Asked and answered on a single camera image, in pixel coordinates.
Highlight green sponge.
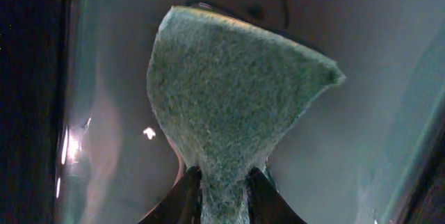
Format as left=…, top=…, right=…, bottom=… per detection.
left=147, top=6, right=345, bottom=223

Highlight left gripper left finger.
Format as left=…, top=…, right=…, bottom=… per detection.
left=138, top=166, right=202, bottom=224

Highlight black rectangular tray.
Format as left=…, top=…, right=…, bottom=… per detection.
left=55, top=0, right=444, bottom=223

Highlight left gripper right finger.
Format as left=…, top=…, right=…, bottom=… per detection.
left=246, top=168, right=307, bottom=224

